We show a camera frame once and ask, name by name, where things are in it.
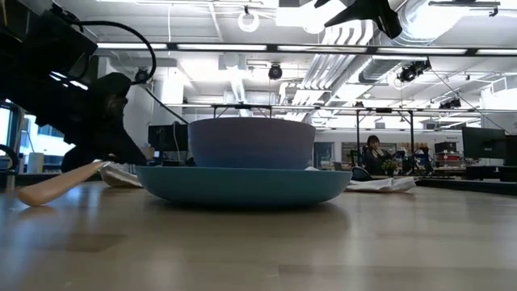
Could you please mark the black ceiling camera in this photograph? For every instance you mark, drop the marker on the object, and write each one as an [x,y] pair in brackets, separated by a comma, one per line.
[275,72]
[141,75]
[413,70]

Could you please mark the person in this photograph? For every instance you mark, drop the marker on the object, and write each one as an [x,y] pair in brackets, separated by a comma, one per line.
[375,155]

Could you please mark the white checked cloth napkin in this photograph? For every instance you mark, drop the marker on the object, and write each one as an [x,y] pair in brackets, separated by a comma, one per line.
[383,184]

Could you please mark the red storage boxes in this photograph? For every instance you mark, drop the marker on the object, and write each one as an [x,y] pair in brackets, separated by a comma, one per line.
[447,157]

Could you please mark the wooden spoon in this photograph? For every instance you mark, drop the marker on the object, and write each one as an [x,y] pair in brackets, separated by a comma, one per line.
[56,186]

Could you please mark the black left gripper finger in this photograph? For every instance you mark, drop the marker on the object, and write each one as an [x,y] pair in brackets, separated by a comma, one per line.
[127,151]
[78,157]

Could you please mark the small potted plant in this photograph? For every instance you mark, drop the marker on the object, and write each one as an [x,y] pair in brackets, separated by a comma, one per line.
[389,165]

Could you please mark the lavender plastic bowl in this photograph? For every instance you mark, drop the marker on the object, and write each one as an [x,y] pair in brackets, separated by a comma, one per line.
[250,141]

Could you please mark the black metal rig frame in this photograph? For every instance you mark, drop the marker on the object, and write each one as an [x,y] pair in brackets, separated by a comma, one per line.
[323,108]

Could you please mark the silver ceiling duct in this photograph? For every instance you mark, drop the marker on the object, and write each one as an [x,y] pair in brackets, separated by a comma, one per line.
[408,24]

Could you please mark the overhead light bar frame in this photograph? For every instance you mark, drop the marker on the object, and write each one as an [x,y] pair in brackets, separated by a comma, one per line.
[307,49]

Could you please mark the teal plastic plate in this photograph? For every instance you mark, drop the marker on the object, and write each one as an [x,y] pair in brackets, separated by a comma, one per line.
[242,186]

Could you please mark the black computer monitor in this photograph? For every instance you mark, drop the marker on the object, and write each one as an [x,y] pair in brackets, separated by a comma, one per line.
[482,142]
[166,137]

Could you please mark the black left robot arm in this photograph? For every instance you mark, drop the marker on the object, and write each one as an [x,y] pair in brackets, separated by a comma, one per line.
[36,44]

